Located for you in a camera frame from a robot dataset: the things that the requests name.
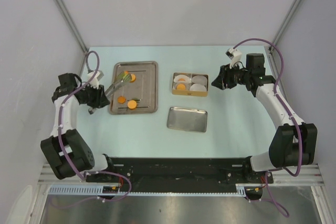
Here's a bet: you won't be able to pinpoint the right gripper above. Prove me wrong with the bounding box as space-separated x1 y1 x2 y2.
211 61 251 90

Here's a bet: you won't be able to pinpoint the steel tongs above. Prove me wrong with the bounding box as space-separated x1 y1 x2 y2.
88 71 130 114

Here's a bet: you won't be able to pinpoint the green cookie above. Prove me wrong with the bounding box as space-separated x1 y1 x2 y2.
123 74 132 82

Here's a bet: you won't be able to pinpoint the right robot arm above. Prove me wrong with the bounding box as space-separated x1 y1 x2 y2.
212 48 318 183

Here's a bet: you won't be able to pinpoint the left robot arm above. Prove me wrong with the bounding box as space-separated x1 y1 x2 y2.
40 72 116 182

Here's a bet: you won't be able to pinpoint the white paper cup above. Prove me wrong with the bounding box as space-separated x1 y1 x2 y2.
192 75 208 86
173 74 191 83
174 82 190 91
190 83 207 92

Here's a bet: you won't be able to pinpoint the gold cookie tin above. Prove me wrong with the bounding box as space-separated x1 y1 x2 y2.
172 72 209 97

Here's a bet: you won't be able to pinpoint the steel baking tray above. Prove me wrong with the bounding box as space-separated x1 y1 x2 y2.
109 61 159 115

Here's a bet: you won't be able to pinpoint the steel tin lid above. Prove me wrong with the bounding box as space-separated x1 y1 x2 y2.
166 107 208 133

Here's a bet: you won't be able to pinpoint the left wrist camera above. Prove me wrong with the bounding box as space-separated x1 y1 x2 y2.
87 70 104 89

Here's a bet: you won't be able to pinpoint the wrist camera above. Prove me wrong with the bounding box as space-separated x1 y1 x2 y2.
87 70 104 89
226 48 242 68

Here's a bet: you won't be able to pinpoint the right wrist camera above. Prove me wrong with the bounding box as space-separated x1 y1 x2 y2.
226 48 242 68

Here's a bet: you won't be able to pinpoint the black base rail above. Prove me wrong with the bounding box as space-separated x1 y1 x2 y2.
86 157 274 192

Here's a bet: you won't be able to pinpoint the white cable duct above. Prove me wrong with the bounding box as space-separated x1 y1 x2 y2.
48 185 261 197

